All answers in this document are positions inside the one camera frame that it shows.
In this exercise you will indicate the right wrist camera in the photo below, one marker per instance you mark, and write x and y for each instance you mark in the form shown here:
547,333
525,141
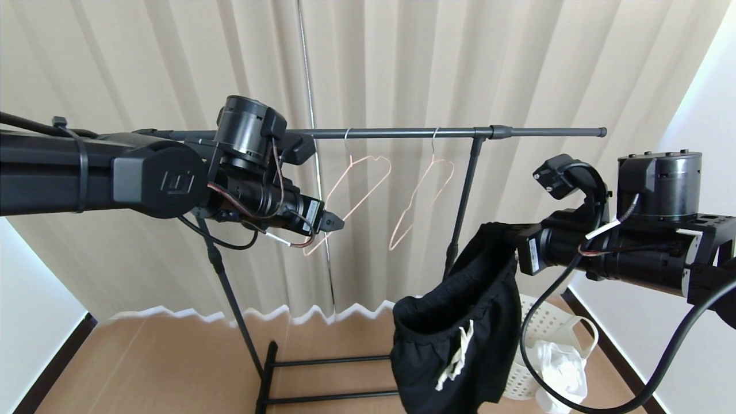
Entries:
555,175

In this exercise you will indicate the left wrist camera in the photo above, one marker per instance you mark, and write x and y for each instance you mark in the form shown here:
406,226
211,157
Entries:
299,149

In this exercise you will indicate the black shorts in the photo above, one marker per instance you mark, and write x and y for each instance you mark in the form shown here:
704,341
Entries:
460,322

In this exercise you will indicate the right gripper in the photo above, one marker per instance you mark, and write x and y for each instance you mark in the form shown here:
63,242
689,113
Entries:
609,253

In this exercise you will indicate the white laundry basket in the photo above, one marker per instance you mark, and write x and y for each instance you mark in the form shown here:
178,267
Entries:
543,319

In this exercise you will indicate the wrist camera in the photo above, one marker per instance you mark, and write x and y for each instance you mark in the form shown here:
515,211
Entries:
299,149
555,175

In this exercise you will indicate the black clothes rack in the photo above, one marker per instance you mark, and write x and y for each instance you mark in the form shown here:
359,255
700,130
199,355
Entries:
402,133

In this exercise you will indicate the pink clothes hanger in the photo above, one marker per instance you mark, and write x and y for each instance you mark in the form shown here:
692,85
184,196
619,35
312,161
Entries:
435,162
351,161

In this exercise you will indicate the white garment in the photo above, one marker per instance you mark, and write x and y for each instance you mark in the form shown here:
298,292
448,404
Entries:
560,368

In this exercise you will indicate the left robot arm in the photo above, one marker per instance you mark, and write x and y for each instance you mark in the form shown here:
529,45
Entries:
86,167

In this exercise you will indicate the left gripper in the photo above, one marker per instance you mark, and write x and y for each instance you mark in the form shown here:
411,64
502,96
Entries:
276,204

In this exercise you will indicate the beige curtain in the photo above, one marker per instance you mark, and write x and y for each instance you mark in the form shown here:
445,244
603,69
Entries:
402,69

